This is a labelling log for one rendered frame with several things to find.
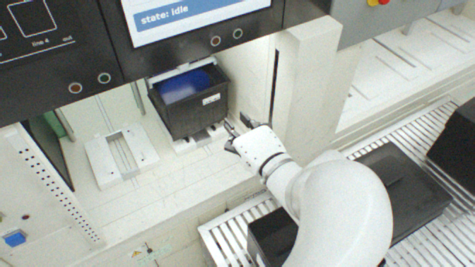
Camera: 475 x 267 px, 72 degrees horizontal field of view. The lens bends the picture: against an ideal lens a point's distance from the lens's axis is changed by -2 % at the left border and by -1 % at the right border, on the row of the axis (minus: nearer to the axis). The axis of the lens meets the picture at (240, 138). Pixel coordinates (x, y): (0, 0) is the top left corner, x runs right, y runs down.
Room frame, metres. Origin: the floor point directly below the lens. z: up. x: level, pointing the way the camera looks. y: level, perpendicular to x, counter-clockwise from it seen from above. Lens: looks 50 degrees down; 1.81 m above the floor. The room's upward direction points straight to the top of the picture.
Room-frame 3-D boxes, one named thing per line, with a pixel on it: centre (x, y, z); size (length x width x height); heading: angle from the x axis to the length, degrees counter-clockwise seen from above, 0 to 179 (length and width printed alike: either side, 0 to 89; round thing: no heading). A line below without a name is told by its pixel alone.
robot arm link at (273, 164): (0.42, -0.08, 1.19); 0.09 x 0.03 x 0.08; 123
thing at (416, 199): (0.59, -0.51, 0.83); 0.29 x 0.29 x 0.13; 29
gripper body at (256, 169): (0.48, -0.05, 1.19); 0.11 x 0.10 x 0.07; 33
